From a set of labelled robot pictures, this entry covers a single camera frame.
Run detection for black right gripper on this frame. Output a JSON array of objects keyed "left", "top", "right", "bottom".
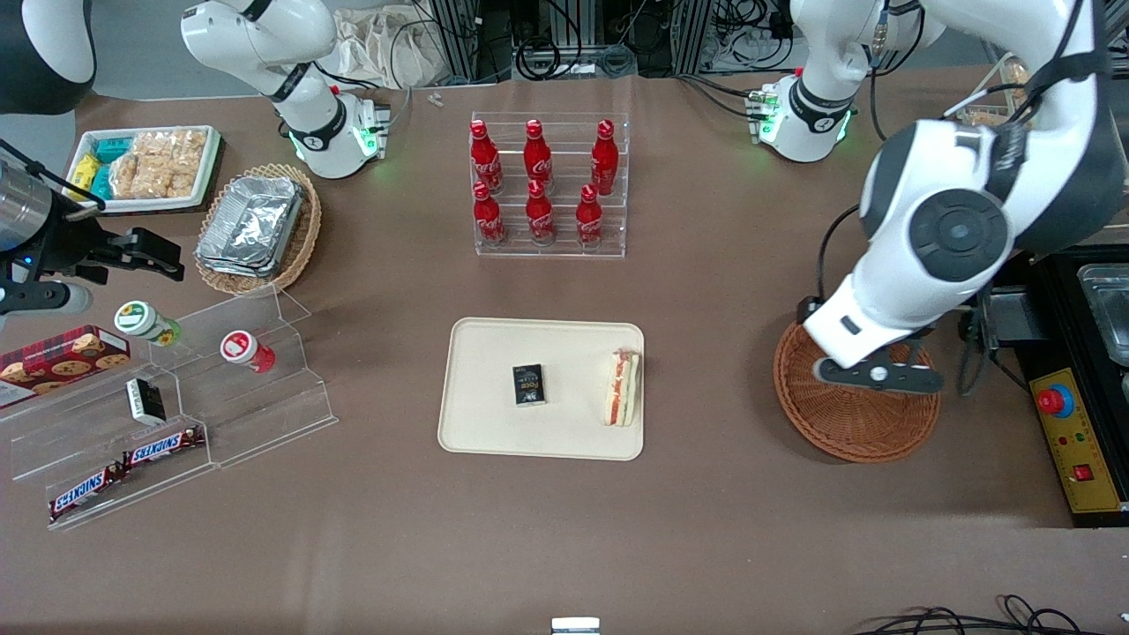
[{"left": 35, "top": 196, "right": 184, "bottom": 283}]

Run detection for triangular sandwich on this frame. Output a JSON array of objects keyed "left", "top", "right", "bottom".
[{"left": 603, "top": 348, "right": 642, "bottom": 428}]

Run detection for white rectangular snack tray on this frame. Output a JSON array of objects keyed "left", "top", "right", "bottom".
[{"left": 66, "top": 125, "right": 226, "bottom": 215}]

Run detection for brown wicker basket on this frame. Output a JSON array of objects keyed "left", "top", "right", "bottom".
[{"left": 774, "top": 319, "right": 941, "bottom": 464}]

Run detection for light tan wicker basket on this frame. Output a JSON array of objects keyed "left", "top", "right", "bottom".
[{"left": 194, "top": 163, "right": 323, "bottom": 296}]

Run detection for beige plastic tray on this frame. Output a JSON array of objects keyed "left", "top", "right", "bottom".
[{"left": 438, "top": 317, "right": 646, "bottom": 461}]

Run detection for green lidded cup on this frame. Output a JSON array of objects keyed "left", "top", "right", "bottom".
[{"left": 115, "top": 301, "right": 182, "bottom": 347}]

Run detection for rice cracker bag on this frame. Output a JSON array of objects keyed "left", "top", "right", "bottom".
[
  {"left": 132, "top": 131, "right": 209, "bottom": 167},
  {"left": 110, "top": 154, "right": 200, "bottom": 200}
]

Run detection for stacked aluminium foil trays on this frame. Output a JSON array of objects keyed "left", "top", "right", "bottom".
[{"left": 196, "top": 175, "right": 305, "bottom": 279}]

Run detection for black and grey device box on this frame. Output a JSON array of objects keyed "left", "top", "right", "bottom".
[{"left": 957, "top": 289, "right": 1035, "bottom": 355}]

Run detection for red lidded cup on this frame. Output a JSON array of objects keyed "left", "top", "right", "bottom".
[{"left": 221, "top": 331, "right": 276, "bottom": 374}]

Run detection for red cookie box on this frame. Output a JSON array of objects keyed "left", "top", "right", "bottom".
[{"left": 0, "top": 325, "right": 131, "bottom": 408}]

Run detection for black and white small box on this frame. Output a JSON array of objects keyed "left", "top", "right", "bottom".
[{"left": 125, "top": 377, "right": 167, "bottom": 426}]

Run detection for black machine housing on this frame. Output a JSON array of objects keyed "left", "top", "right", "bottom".
[{"left": 1014, "top": 251, "right": 1129, "bottom": 528}]

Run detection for yellow control panel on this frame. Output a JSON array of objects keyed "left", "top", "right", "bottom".
[{"left": 1030, "top": 369, "right": 1125, "bottom": 514}]

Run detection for snickers bar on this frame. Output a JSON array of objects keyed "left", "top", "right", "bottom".
[
  {"left": 122, "top": 427, "right": 206, "bottom": 468},
  {"left": 49, "top": 465, "right": 129, "bottom": 521}
]

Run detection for clear acrylic stepped stand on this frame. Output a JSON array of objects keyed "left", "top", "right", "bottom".
[{"left": 0, "top": 284, "right": 339, "bottom": 532}]

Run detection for steel pan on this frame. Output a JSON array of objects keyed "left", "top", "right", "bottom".
[{"left": 1078, "top": 263, "right": 1129, "bottom": 366}]

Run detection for beige cloth bag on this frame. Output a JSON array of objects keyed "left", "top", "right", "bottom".
[{"left": 333, "top": 7, "right": 442, "bottom": 89}]

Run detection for red cola bottle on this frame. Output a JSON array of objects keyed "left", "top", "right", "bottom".
[
  {"left": 526, "top": 180, "right": 557, "bottom": 246},
  {"left": 470, "top": 120, "right": 504, "bottom": 195},
  {"left": 576, "top": 183, "right": 605, "bottom": 250},
  {"left": 591, "top": 120, "right": 620, "bottom": 197},
  {"left": 524, "top": 120, "right": 554, "bottom": 193},
  {"left": 473, "top": 182, "right": 508, "bottom": 248}
]

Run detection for white power strip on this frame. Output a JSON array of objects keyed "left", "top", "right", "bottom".
[{"left": 719, "top": 31, "right": 792, "bottom": 71}]

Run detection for clear acrylic bottle rack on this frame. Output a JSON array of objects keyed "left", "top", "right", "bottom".
[{"left": 469, "top": 111, "right": 632, "bottom": 259}]

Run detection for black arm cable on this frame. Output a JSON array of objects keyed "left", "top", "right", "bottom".
[{"left": 796, "top": 205, "right": 861, "bottom": 325}]

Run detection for black floor cables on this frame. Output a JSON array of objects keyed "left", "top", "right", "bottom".
[{"left": 851, "top": 595, "right": 1129, "bottom": 635}]

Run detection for white wire rack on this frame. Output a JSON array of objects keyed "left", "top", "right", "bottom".
[{"left": 944, "top": 51, "right": 1035, "bottom": 126}]

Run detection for aluminium frame post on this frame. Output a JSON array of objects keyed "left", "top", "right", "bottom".
[
  {"left": 428, "top": 0, "right": 482, "bottom": 82},
  {"left": 675, "top": 0, "right": 715, "bottom": 76}
]

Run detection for black coiled cable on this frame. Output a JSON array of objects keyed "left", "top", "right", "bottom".
[{"left": 516, "top": 35, "right": 563, "bottom": 82}]

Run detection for grey coiled cable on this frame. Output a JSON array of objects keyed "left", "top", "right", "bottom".
[{"left": 564, "top": 44, "right": 638, "bottom": 78}]

